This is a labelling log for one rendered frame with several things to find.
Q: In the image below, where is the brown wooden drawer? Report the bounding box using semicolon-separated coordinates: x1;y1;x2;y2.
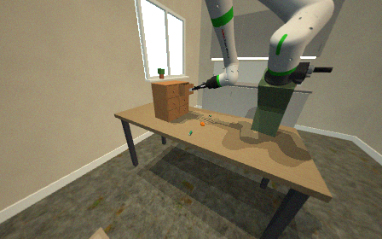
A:
180;104;188;116
166;85;179;98
168;108;179;121
179;96;188;106
179;83;194;96
167;96;179;110

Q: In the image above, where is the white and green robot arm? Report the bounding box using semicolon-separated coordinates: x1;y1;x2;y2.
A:
205;0;334;89

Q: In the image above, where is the orange chest of drawers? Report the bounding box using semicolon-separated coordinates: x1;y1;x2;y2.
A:
151;80;189;122

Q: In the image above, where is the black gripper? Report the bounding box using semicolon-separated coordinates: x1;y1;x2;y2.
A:
189;79;212;91

